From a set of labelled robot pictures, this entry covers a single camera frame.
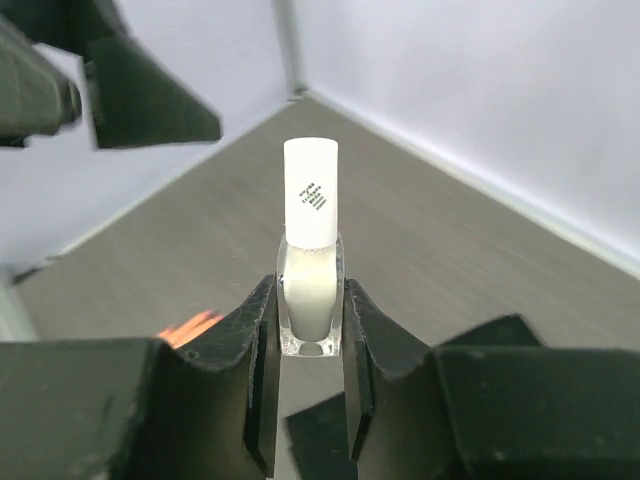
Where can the clear nail polish bottle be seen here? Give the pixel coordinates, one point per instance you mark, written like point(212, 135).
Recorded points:
point(310, 297)

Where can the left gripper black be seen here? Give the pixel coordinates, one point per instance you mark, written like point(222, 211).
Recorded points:
point(134, 102)

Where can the mannequin hand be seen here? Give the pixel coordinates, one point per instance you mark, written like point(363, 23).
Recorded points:
point(180, 335)

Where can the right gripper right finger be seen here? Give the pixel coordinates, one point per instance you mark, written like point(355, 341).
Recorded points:
point(508, 392)

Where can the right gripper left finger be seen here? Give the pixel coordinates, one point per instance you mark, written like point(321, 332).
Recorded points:
point(137, 408)

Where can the black cloth placemat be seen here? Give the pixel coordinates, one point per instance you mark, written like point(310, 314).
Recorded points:
point(392, 420)

